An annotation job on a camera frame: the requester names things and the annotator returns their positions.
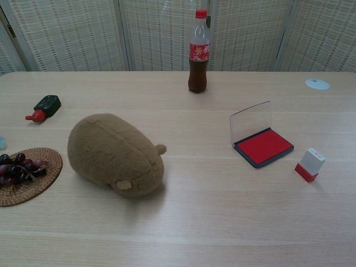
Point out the small white red stamp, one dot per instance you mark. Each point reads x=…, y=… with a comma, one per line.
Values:
x=313, y=164

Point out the cola bottle red cap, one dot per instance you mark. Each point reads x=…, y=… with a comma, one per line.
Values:
x=198, y=72

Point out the brown plush toy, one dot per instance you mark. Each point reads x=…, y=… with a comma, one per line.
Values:
x=114, y=153

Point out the red ink pad case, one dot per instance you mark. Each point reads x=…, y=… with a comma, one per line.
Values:
x=264, y=147

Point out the woven folding screen panel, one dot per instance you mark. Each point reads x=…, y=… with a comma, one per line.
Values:
x=5, y=55
x=69, y=36
x=161, y=36
x=250, y=36
x=325, y=36

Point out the black red small device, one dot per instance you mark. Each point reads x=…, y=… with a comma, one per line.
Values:
x=48, y=105

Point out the round woven rattan coaster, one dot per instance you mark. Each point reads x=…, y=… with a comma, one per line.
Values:
x=33, y=192

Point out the dark red grape bunch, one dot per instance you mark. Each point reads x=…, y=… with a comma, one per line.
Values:
x=16, y=168

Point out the crumpled green white wrapper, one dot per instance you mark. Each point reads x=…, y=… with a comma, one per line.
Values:
x=2, y=142

